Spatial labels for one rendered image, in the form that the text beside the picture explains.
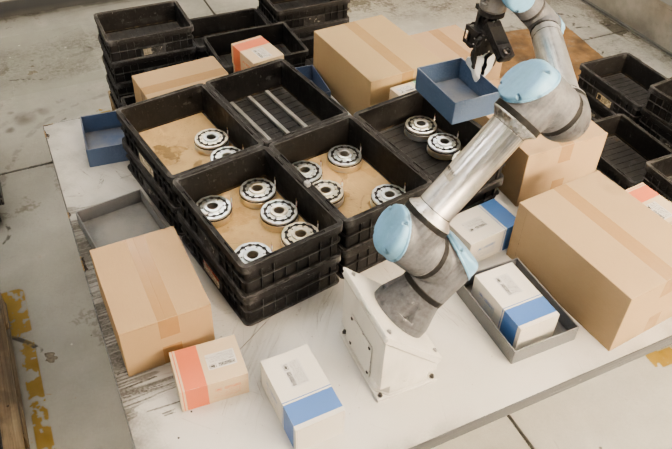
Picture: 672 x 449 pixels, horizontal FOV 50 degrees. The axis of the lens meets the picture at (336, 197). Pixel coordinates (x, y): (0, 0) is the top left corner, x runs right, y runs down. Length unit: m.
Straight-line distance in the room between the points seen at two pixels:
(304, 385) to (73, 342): 1.38
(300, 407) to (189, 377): 0.27
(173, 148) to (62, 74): 2.20
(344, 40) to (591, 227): 1.17
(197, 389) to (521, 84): 0.98
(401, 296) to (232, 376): 0.43
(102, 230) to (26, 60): 2.50
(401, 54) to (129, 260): 1.25
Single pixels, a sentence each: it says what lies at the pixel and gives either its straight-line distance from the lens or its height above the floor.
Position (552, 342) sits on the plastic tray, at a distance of 1.95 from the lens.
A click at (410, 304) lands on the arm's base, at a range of 1.68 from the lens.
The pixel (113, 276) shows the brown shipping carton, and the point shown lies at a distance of 1.87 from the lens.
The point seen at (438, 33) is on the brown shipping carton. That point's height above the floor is 0.86.
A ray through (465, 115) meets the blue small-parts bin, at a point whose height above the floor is 1.08.
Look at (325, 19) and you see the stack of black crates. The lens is 3.73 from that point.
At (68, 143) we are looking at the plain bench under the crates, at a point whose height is 0.70.
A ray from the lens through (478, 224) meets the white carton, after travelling 2.11.
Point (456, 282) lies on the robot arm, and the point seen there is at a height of 0.97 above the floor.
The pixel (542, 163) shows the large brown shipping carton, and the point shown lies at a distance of 2.28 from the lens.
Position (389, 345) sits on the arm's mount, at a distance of 1.62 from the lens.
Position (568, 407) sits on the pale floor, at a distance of 2.76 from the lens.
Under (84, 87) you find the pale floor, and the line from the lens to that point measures 4.27.
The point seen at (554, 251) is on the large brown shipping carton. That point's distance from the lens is 2.00.
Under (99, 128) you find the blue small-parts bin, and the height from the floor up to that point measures 0.71.
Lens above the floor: 2.18
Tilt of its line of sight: 41 degrees down
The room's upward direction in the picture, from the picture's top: 2 degrees clockwise
